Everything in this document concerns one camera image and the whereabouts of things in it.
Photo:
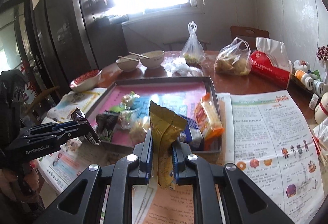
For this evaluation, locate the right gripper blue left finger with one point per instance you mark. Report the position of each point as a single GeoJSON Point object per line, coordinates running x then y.
{"type": "Point", "coordinates": [145, 161]}

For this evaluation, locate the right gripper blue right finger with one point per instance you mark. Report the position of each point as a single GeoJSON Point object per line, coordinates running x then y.
{"type": "Point", "coordinates": [179, 153]}

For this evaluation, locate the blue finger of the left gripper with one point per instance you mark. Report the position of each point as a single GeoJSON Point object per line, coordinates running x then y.
{"type": "Point", "coordinates": [65, 134]}
{"type": "Point", "coordinates": [71, 125]}

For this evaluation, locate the brown chocolate bar wrapper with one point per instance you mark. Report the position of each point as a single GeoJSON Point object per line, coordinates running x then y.
{"type": "Point", "coordinates": [78, 117]}

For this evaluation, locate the blue snack packet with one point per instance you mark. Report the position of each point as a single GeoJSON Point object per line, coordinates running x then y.
{"type": "Point", "coordinates": [192, 134]}

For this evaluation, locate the yellow cake snack packet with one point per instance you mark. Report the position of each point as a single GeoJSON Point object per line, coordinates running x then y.
{"type": "Point", "coordinates": [166, 127]}

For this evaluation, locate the black green snack packet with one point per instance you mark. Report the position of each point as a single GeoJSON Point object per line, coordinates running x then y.
{"type": "Point", "coordinates": [106, 123]}

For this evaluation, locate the person's hand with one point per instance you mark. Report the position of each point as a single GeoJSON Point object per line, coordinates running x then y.
{"type": "Point", "coordinates": [23, 188]}

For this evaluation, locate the orange cracker packet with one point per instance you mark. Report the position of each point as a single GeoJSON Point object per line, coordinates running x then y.
{"type": "Point", "coordinates": [208, 119]}

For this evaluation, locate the clear bag rice cake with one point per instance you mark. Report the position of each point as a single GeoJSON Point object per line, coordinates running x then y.
{"type": "Point", "coordinates": [139, 129]}

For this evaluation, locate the clear wrapped red pastry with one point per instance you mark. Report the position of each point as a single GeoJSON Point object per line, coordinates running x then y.
{"type": "Point", "coordinates": [127, 118]}

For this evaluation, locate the red white patterned bowl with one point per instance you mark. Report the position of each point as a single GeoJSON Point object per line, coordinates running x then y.
{"type": "Point", "coordinates": [86, 81]}

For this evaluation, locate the colourful newspaper left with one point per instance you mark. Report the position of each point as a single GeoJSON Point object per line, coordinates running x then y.
{"type": "Point", "coordinates": [62, 167]}

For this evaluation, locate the pink and blue book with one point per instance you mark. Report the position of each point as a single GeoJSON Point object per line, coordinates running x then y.
{"type": "Point", "coordinates": [181, 98]}

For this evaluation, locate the grey cardboard tray box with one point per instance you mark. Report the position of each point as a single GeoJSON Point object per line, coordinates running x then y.
{"type": "Point", "coordinates": [216, 145]}

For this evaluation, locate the green wrapped pastry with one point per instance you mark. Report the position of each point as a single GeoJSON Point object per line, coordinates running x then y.
{"type": "Point", "coordinates": [119, 108]}

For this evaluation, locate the small clear wrapped bun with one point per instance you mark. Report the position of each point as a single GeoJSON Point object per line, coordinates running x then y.
{"type": "Point", "coordinates": [129, 99]}

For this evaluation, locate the white newspaper right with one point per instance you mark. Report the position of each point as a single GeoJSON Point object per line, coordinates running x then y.
{"type": "Point", "coordinates": [268, 138]}

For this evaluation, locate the crumpled empty plastic bag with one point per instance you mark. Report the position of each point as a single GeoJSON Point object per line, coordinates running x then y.
{"type": "Point", "coordinates": [177, 67]}

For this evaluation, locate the white bowl left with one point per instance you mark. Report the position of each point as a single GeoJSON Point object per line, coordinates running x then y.
{"type": "Point", "coordinates": [127, 65]}

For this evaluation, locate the wooden chopstick front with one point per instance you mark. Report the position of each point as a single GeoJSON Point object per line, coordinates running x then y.
{"type": "Point", "coordinates": [128, 58]}

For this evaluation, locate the wooden chopstick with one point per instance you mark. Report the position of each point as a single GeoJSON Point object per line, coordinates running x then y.
{"type": "Point", "coordinates": [139, 55]}
{"type": "Point", "coordinates": [128, 58]}

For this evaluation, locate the dark refrigerator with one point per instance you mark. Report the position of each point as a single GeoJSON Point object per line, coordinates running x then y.
{"type": "Point", "coordinates": [77, 36]}

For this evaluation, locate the white bowl right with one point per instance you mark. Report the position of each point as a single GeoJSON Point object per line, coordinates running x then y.
{"type": "Point", "coordinates": [154, 60]}

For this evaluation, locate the tall knotted plastic bag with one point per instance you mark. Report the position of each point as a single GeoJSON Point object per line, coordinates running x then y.
{"type": "Point", "coordinates": [193, 52]}

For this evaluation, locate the wooden chopstick back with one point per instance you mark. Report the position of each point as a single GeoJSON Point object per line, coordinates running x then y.
{"type": "Point", "coordinates": [139, 55]}

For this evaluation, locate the plastic bag of buns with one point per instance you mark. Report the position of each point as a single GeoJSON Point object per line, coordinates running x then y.
{"type": "Point", "coordinates": [234, 58]}

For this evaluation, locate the red tissue pack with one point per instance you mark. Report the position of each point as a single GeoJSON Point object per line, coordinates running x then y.
{"type": "Point", "coordinates": [270, 61]}

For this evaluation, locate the wooden chair back right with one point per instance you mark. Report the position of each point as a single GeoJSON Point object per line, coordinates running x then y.
{"type": "Point", "coordinates": [248, 34]}

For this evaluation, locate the small white pill bottle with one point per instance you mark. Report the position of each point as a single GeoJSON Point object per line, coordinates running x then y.
{"type": "Point", "coordinates": [314, 101]}

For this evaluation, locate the crumpled white tissue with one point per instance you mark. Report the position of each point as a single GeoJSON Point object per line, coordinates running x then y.
{"type": "Point", "coordinates": [321, 132]}

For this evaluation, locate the orange cap medicine bottle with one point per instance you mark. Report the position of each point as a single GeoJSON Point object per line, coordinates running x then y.
{"type": "Point", "coordinates": [305, 79]}

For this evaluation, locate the white rabbit figurine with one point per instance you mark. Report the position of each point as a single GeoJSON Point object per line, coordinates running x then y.
{"type": "Point", "coordinates": [321, 110]}

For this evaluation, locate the white medicine bottle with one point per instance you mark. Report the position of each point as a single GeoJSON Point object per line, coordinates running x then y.
{"type": "Point", "coordinates": [319, 88]}

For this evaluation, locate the red white flower ornament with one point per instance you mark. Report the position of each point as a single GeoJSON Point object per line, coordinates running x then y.
{"type": "Point", "coordinates": [322, 53]}

